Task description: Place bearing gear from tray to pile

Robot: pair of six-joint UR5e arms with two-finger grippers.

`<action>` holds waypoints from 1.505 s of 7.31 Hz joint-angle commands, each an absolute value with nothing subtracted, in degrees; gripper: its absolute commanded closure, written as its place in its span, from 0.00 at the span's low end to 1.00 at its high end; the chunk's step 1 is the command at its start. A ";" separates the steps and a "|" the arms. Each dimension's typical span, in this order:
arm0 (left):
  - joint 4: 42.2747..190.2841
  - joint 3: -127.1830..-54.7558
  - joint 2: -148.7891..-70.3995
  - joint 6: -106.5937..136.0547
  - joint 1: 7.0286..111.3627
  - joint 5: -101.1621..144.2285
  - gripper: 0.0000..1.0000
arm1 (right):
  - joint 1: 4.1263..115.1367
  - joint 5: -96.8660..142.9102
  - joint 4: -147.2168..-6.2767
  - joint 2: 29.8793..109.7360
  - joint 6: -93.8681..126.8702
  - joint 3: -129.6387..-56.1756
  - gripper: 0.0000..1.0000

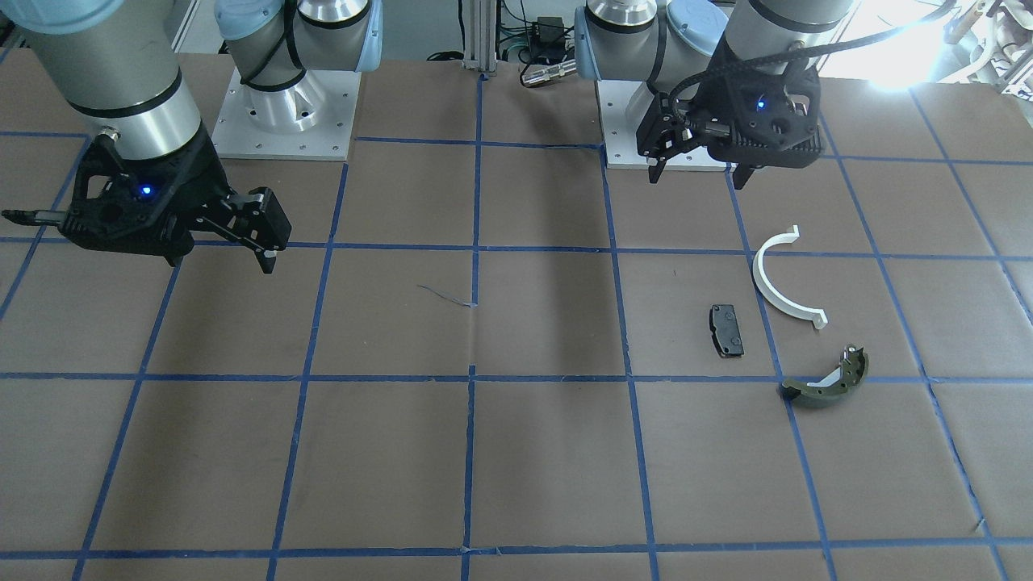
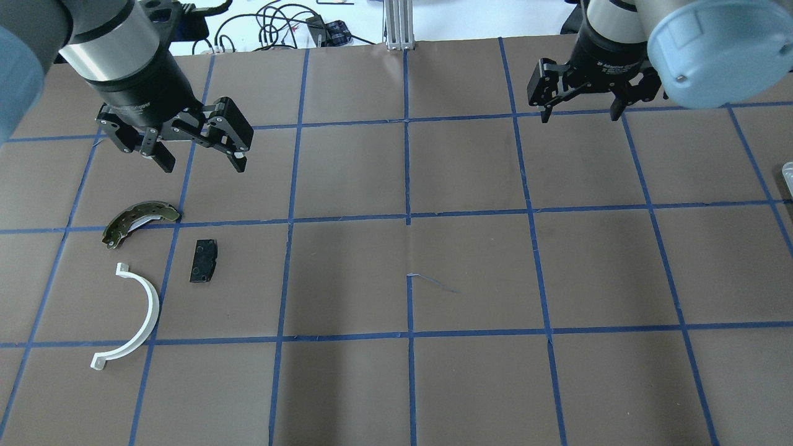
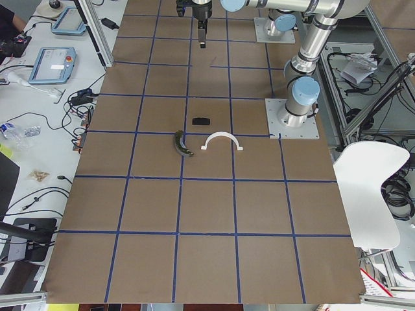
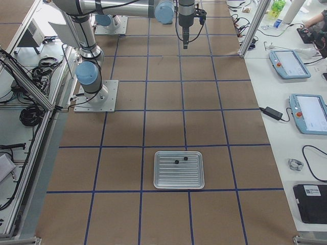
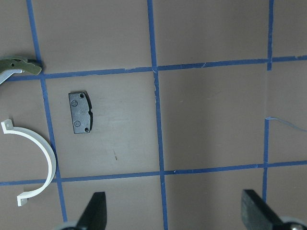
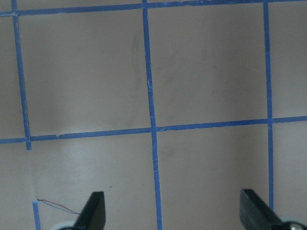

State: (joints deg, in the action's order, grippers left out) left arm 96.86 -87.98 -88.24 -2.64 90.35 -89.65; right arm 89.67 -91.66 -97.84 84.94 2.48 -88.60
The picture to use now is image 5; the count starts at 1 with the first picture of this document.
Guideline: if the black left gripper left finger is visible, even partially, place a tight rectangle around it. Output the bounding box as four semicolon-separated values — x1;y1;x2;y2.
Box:
76;192;107;230

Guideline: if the olive green curved brake shoe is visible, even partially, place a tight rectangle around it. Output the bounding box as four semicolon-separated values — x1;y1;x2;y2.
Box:
0;56;42;84

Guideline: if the black brake pad plate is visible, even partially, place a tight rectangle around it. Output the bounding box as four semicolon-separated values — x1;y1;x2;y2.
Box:
68;91;93;134

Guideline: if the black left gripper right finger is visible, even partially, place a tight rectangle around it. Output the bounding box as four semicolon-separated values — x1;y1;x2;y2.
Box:
241;189;284;230

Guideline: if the white half-ring pipe clamp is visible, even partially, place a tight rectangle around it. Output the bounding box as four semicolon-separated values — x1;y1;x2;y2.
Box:
1;119;57;207

